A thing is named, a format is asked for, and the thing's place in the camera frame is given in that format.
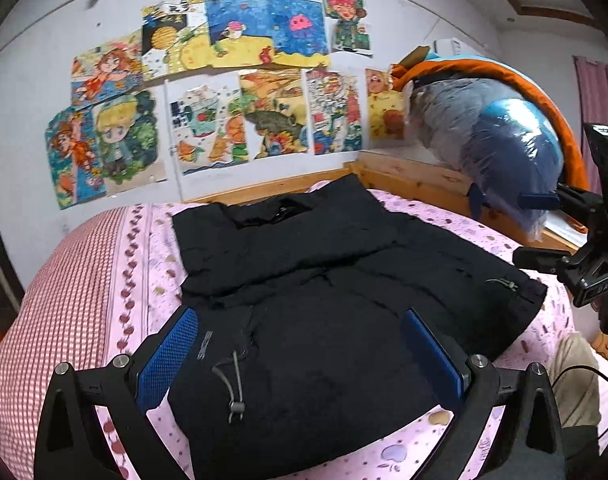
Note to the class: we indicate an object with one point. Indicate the pink curtain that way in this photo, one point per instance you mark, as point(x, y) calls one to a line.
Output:
point(598, 90)

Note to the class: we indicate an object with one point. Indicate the pink apple print blanket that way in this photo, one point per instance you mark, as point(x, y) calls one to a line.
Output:
point(144, 260)

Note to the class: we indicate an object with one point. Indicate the wooden bed frame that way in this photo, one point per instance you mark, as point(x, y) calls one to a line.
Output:
point(408, 175)

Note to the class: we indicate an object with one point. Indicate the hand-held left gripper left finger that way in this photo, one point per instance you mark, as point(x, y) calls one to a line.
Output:
point(166, 355)

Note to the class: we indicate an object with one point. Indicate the white wall pipe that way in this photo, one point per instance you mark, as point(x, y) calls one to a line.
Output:
point(179, 185)

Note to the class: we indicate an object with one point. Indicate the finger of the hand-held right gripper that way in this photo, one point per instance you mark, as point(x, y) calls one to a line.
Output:
point(541, 201)
point(538, 257)

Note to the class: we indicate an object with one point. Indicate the person's beige trousers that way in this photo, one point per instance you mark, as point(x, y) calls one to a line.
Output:
point(578, 385)

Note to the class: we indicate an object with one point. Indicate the black padded jacket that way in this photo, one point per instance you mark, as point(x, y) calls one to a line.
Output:
point(334, 335)

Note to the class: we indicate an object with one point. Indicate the plastic wrapped blue bedding bundle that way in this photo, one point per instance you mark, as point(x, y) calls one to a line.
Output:
point(503, 150)

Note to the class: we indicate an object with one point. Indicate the red checked quilt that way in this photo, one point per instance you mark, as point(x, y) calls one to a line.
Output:
point(49, 310)

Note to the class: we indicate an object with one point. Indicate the group of colourful wall drawings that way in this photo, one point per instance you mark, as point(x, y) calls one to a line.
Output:
point(234, 30)

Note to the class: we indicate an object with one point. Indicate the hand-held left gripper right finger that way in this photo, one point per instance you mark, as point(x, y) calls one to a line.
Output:
point(433, 355)

